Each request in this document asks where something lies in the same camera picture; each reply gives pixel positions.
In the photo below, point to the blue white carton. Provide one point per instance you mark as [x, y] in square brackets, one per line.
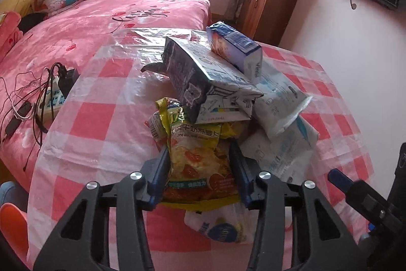
[231, 45]

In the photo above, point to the blue plastic stool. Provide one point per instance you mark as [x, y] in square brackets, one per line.
[6, 191]

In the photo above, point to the pink heart bedspread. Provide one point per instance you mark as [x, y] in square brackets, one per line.
[95, 23]

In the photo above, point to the white power strip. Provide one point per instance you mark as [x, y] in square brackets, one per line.
[52, 99]

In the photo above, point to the black flat device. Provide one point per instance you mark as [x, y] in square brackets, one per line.
[23, 109]
[11, 127]

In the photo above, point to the folded pink blanket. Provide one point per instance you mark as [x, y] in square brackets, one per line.
[8, 33]

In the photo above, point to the white plastic snack bag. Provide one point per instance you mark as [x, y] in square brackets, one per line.
[279, 102]
[279, 153]

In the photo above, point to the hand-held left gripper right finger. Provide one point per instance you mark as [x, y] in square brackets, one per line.
[238, 169]

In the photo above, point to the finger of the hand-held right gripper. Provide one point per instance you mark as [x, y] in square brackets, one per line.
[337, 177]

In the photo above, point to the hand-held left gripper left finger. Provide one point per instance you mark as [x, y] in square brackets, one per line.
[160, 169]

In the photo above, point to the dark grey printed bag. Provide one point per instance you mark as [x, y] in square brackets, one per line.
[187, 74]

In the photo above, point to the pink plastic bucket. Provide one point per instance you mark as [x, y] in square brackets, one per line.
[11, 223]

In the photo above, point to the brown wooden cabinet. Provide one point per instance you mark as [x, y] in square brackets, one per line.
[276, 10]

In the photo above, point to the black power adapter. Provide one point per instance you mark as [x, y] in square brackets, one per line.
[68, 80]

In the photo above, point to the yellow snack bag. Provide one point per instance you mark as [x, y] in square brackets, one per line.
[193, 160]

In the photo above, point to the dark cloth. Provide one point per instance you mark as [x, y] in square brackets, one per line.
[31, 21]

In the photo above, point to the white packet with blue label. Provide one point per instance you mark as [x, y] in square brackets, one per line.
[215, 226]

